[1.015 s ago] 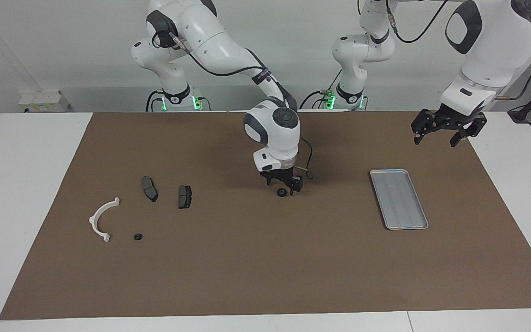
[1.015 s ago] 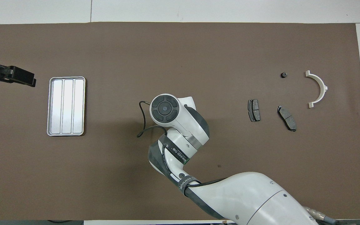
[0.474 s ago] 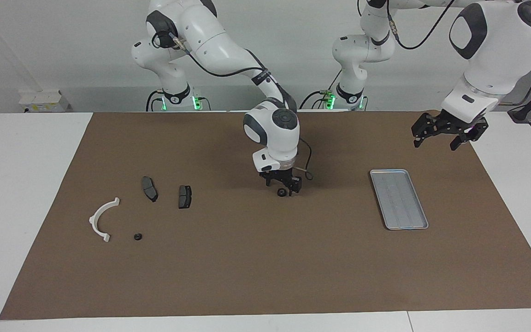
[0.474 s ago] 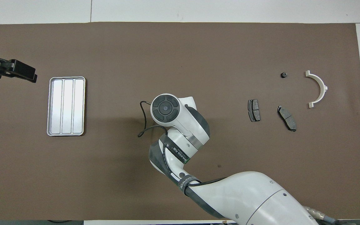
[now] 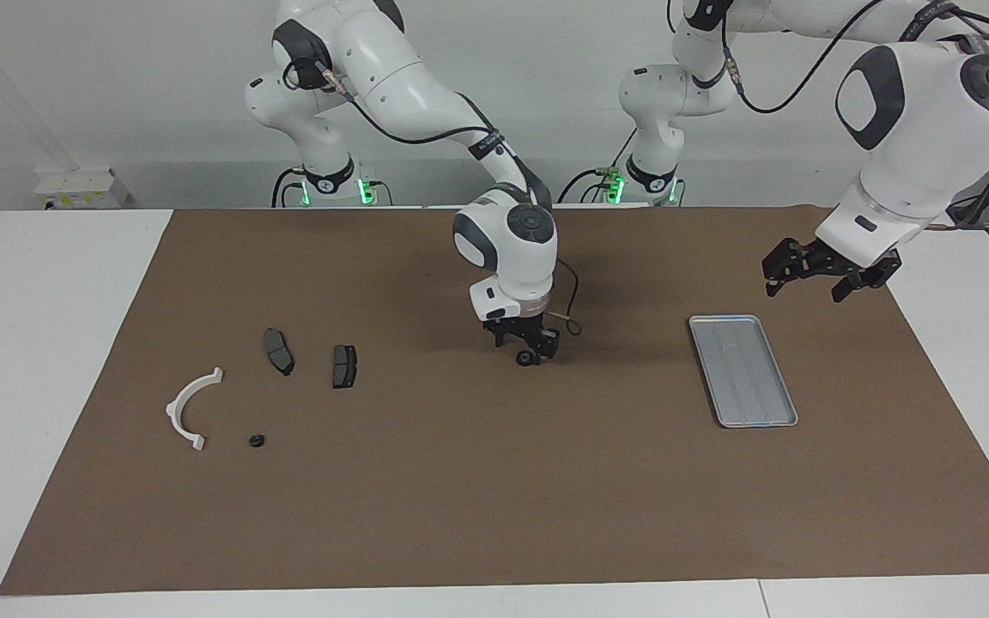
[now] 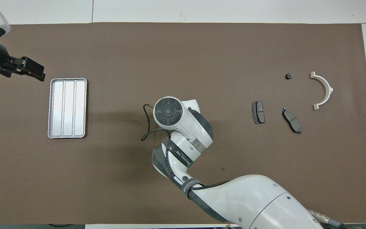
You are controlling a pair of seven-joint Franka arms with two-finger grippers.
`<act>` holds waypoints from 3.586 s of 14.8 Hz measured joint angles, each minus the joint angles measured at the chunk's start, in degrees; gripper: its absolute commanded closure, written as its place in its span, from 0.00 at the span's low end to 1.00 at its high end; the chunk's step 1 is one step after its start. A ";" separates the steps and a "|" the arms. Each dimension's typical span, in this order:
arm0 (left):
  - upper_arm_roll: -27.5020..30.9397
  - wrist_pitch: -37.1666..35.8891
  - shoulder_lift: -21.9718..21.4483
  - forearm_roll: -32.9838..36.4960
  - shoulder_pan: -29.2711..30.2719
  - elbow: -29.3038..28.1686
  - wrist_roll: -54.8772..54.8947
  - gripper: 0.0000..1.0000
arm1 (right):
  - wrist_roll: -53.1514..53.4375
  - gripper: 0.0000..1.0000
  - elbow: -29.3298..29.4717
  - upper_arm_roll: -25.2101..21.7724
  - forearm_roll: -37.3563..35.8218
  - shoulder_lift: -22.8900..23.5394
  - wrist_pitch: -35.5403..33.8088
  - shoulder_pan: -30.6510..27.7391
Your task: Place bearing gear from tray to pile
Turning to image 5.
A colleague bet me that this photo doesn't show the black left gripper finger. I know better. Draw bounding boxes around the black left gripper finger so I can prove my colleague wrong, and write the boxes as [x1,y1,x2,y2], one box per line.
[761,239,804,298]
[831,256,901,303]

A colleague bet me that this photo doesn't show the silver metal tray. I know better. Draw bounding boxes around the silver metal tray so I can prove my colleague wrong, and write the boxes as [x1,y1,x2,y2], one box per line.
[689,315,799,429]

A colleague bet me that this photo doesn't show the brown table mat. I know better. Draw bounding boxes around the brown table mat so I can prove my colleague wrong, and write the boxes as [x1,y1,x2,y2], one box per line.
[0,206,989,596]

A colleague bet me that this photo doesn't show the short grey brake pad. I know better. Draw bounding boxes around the short grey brake pad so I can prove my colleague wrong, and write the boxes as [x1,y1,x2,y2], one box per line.
[332,344,359,390]

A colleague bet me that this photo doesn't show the long grey brake pad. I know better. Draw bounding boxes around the long grey brake pad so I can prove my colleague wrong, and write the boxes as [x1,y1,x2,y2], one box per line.
[264,328,295,378]

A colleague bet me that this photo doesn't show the white power strip box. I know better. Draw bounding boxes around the white power strip box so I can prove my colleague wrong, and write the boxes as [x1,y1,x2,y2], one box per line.
[35,167,130,211]

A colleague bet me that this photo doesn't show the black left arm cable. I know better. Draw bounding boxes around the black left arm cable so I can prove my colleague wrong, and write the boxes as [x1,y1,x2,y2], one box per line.
[722,0,989,226]

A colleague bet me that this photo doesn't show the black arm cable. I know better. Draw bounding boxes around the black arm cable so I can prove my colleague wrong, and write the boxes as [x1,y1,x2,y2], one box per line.
[722,0,989,226]
[284,56,581,336]

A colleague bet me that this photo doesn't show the black base cable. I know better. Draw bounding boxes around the black base cable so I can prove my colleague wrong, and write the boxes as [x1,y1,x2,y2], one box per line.
[271,166,306,207]
[557,129,637,204]

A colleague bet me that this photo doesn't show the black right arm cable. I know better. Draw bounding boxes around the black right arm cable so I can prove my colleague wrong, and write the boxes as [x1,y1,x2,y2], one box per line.
[284,56,581,336]

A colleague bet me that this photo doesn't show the white semicircular bracket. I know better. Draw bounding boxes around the white semicircular bracket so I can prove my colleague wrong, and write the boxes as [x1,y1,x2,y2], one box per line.
[165,367,225,452]

